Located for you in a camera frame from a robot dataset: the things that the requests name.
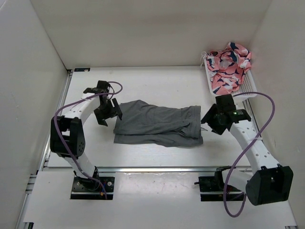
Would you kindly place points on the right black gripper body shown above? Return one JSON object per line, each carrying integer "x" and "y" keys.
{"x": 215, "y": 119}

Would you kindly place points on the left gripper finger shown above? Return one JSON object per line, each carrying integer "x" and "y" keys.
{"x": 117, "y": 109}
{"x": 101, "y": 119}

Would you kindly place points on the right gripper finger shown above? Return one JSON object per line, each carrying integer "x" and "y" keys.
{"x": 209, "y": 116}
{"x": 218, "y": 129}

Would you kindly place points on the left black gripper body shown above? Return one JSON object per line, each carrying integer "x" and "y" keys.
{"x": 106, "y": 110}

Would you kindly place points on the grey shorts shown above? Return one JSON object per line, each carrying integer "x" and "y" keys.
{"x": 144, "y": 123}

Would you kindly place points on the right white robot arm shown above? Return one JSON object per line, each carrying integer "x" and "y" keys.
{"x": 270, "y": 182}

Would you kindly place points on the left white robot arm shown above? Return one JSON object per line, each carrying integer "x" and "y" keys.
{"x": 67, "y": 134}

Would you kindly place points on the pink patterned shorts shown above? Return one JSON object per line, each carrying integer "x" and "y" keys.
{"x": 227, "y": 68}

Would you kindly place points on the white plastic basket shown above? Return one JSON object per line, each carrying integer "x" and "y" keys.
{"x": 247, "y": 86}

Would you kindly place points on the dark label sticker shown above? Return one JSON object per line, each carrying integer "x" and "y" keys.
{"x": 82, "y": 69}

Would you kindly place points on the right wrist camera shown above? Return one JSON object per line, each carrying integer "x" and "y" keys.
{"x": 225, "y": 103}

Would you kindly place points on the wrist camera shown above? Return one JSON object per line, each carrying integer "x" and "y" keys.
{"x": 102, "y": 87}
{"x": 225, "y": 103}

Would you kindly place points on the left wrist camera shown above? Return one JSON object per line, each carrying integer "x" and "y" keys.
{"x": 102, "y": 87}

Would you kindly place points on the aluminium frame rail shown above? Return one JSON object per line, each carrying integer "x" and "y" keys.
{"x": 155, "y": 169}

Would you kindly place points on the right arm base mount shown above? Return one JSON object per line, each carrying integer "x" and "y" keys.
{"x": 211, "y": 188}

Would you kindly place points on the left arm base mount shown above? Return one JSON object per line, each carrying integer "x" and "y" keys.
{"x": 83, "y": 189}

